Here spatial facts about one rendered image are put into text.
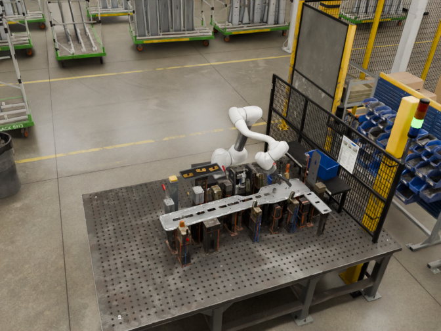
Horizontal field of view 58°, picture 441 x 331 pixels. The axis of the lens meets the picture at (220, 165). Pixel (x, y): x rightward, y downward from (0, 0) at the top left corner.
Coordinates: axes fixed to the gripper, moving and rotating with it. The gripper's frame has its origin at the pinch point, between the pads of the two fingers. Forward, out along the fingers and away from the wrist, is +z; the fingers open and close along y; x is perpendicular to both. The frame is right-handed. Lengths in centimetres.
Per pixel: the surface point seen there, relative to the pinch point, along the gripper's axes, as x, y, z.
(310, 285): 60, -33, 55
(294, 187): -6.3, 3.0, 14.2
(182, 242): 94, 3, -51
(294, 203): 12.7, -16.4, 6.2
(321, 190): -15.5, -15.0, 26.0
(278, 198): 13.4, 0.1, 2.5
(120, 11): -358, 852, -119
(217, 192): 42, 24, -38
